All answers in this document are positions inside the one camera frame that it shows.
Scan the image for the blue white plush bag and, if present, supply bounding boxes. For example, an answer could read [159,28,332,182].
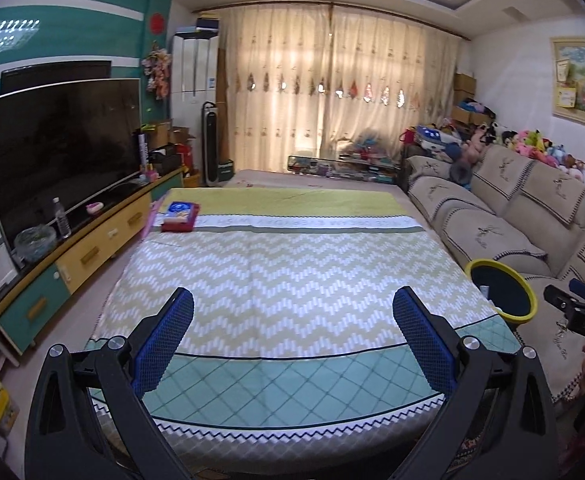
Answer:
[415,126,456,151]

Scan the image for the pile of plush toys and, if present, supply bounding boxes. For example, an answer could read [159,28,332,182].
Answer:
[465,120,585,181]

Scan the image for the black tower fan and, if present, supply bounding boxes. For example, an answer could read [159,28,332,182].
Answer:
[201,101,219,183]

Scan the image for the hanging flower decoration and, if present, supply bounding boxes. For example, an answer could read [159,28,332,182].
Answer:
[141,49,173,101]

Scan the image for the open cardboard boxes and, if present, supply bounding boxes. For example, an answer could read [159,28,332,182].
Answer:
[142,120,196,148]

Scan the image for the glass bowl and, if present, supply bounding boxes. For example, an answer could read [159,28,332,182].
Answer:
[14,225,57,263]

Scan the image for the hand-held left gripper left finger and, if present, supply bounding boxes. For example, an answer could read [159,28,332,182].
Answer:
[25,287,196,480]

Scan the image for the stack of cardboard boxes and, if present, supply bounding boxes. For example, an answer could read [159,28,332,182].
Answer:
[450,72,478,126]

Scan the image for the mirrored wall sticker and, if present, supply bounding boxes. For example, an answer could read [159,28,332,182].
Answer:
[0,17,40,53]

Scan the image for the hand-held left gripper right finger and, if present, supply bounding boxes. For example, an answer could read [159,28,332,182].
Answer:
[390,287,558,480]

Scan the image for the patterned tablecloth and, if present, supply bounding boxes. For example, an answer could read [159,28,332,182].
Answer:
[85,187,523,461]

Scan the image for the white standing air conditioner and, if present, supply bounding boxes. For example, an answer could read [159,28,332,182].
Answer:
[170,32,220,126]

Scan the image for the clear water bottle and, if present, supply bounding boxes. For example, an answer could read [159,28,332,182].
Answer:
[52,197,72,239]

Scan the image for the floral beige mat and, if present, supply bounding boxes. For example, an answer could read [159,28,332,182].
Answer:
[222,169,408,193]

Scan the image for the low glass table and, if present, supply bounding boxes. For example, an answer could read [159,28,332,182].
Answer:
[286,152,403,183]

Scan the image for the beige sofa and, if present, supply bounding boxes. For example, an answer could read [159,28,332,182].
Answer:
[403,145,585,401]

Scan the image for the yellow green television cabinet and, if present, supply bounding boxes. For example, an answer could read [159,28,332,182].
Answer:
[0,167,183,356]

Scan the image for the yellow-rimmed black bin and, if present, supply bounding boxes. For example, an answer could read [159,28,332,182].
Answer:
[465,259,538,325]

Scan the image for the cream curtains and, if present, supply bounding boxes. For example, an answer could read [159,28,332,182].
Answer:
[217,2,461,173]

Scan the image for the pink paper sheet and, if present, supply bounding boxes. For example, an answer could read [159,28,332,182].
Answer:
[142,195,166,238]

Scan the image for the large black television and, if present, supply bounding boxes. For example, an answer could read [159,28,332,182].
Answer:
[0,78,143,256]

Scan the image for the red blue box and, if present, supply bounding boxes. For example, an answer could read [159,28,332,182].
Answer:
[161,201,200,233]

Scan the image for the small black television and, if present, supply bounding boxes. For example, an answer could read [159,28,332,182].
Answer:
[0,60,112,93]

